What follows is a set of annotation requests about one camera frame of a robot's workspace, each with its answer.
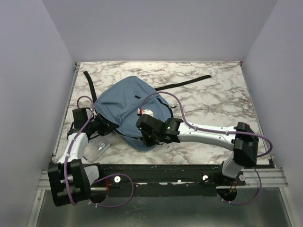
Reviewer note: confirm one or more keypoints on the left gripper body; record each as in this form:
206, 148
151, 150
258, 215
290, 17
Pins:
98, 124

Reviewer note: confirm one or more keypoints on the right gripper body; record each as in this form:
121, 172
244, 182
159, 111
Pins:
149, 140

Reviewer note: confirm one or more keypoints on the blue backpack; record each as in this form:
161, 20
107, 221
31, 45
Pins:
117, 107

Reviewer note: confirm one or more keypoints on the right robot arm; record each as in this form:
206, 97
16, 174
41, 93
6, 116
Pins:
240, 139

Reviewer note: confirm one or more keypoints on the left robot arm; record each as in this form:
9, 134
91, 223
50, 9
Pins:
69, 180

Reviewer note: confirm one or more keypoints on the clear plastic box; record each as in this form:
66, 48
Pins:
95, 149

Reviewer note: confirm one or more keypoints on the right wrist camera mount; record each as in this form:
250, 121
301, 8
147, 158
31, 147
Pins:
145, 111

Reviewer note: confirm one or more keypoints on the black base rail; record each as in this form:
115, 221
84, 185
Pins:
118, 180

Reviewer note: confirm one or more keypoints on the aluminium frame rail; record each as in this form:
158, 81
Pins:
161, 144

